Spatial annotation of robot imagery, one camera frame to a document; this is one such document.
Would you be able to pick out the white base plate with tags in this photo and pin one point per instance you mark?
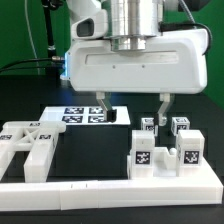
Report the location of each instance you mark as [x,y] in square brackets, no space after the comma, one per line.
[84,115]

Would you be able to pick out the white chair seat part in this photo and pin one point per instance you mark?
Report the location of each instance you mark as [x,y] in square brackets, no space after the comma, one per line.
[164,163]

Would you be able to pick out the white U-shaped frame obstacle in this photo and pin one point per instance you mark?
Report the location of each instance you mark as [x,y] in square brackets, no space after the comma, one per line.
[202,188]

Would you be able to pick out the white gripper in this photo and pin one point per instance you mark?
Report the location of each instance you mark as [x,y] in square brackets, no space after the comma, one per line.
[171,63]

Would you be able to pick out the white chair back part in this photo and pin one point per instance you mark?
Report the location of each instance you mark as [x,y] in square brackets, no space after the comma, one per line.
[37,138]

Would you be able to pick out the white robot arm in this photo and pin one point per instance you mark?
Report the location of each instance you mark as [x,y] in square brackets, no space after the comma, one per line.
[125,46]

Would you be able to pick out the black camera stand pole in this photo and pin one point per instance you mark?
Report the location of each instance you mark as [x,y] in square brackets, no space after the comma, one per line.
[48,6]

